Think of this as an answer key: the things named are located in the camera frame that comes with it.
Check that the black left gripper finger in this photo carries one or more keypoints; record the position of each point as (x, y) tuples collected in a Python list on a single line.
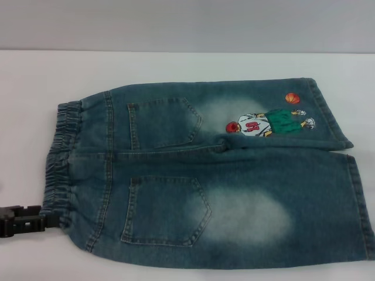
[(38, 224), (23, 211)]

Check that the blue denim shorts basketball print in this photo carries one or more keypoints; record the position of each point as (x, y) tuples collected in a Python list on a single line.
[(187, 187)]

